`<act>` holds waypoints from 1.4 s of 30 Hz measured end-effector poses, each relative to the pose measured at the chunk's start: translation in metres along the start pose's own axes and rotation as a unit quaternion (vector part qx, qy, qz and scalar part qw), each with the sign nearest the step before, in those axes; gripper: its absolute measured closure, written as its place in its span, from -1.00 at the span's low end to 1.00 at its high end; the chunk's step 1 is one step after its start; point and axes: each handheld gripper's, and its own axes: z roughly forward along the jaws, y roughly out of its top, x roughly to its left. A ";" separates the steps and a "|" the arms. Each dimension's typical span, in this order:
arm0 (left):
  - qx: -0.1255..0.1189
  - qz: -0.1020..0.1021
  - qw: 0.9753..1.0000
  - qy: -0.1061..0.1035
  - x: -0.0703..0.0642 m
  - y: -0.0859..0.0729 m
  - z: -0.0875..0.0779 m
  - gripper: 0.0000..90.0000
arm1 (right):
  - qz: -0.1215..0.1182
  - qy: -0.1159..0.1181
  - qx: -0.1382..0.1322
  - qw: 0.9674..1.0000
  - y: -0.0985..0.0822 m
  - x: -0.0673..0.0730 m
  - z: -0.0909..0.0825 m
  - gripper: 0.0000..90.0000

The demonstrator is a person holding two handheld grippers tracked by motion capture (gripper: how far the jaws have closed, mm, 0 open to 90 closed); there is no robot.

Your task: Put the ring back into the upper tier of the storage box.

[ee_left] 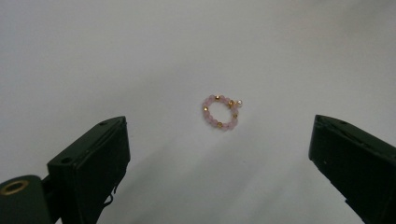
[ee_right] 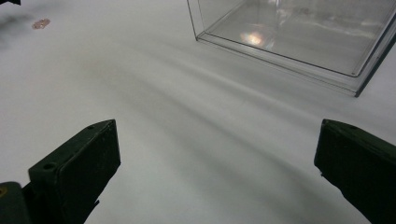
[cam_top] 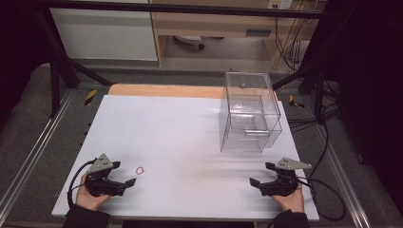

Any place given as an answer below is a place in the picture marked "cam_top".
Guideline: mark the person's left hand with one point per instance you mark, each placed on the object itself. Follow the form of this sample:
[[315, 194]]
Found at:
[[88, 200]]

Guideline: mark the white wall power socket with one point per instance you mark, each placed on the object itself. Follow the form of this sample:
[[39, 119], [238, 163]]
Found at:
[[279, 3]]

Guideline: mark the clear acrylic drawer box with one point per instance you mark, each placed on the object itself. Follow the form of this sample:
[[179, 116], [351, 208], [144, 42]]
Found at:
[[250, 114]]

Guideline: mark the yellow black striped tape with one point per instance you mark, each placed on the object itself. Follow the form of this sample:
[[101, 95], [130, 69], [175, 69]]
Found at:
[[90, 97], [294, 102]]

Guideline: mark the person's right hand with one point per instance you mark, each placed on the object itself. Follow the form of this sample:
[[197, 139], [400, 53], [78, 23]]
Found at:
[[292, 202]]

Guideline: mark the black curtain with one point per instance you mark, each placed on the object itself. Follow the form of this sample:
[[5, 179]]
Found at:
[[19, 47], [370, 79]]

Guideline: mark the office chair base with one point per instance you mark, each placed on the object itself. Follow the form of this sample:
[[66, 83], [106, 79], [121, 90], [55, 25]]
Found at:
[[190, 40]]

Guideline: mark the black metal frame stand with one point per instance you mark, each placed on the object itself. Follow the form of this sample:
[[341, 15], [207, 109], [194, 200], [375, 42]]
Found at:
[[319, 95], [55, 82]]

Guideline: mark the small red rubber band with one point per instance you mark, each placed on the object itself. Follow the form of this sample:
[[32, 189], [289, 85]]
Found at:
[[137, 171]]

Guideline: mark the aluminium floor rail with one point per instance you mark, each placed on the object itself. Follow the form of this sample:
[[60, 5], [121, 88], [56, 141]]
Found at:
[[34, 148], [343, 177]]

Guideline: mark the white cabinet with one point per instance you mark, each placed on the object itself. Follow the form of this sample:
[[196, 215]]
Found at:
[[104, 34]]

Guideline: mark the light wooden desk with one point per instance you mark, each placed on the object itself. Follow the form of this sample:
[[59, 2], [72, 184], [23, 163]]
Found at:
[[218, 27]]

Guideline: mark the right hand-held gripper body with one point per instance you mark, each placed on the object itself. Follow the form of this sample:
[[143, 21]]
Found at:
[[283, 182]]

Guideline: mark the black horizontal frame bar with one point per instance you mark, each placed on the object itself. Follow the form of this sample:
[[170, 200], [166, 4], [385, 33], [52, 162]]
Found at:
[[190, 9]]

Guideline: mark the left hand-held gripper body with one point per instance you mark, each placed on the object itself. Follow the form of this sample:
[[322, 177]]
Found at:
[[100, 177]]

